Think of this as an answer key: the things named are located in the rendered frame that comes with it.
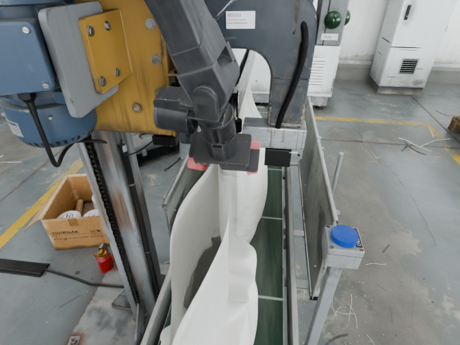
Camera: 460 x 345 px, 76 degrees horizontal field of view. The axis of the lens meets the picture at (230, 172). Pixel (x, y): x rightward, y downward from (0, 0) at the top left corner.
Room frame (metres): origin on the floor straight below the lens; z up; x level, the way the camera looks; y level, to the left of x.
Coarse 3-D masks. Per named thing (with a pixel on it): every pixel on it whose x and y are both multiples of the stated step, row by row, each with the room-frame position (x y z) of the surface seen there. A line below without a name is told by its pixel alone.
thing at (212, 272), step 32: (192, 192) 0.43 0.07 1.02; (224, 192) 0.44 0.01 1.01; (192, 224) 0.42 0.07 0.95; (224, 224) 0.44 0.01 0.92; (192, 256) 0.41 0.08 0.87; (224, 256) 0.31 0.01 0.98; (256, 256) 0.48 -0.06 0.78; (192, 288) 0.47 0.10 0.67; (224, 288) 0.31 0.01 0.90; (256, 288) 0.39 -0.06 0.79; (192, 320) 0.20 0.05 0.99; (224, 320) 0.29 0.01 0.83; (256, 320) 0.38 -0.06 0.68
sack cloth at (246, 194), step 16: (240, 112) 0.87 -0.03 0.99; (256, 112) 1.11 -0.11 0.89; (224, 176) 0.89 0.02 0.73; (240, 176) 0.87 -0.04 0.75; (256, 176) 0.88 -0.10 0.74; (240, 192) 0.88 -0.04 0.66; (256, 192) 0.90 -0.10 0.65; (240, 208) 0.88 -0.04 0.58; (256, 208) 0.91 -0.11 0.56; (240, 224) 0.88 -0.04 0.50; (256, 224) 0.91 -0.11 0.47
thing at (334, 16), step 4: (332, 12) 0.59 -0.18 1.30; (336, 12) 0.58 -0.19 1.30; (328, 16) 0.58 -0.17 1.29; (332, 16) 0.58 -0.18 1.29; (336, 16) 0.58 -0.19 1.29; (340, 16) 0.58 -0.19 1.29; (324, 20) 0.59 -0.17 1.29; (328, 20) 0.58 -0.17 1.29; (332, 20) 0.58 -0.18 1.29; (336, 20) 0.58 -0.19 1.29; (340, 20) 0.58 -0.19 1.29; (324, 24) 0.59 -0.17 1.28; (328, 24) 0.58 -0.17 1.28; (332, 24) 0.58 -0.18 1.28; (336, 24) 0.58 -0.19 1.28; (328, 28) 0.59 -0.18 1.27; (332, 28) 0.58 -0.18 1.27
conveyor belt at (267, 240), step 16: (272, 176) 1.39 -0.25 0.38; (272, 192) 1.24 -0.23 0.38; (272, 208) 1.11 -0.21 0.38; (272, 224) 1.00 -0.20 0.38; (256, 240) 0.90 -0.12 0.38; (272, 240) 0.90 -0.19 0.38; (272, 256) 0.81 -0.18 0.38; (256, 272) 0.73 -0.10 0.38; (272, 272) 0.73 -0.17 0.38; (272, 288) 0.66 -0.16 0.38; (272, 304) 0.60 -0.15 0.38; (272, 320) 0.54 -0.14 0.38; (256, 336) 0.49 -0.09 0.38; (272, 336) 0.49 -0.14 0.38
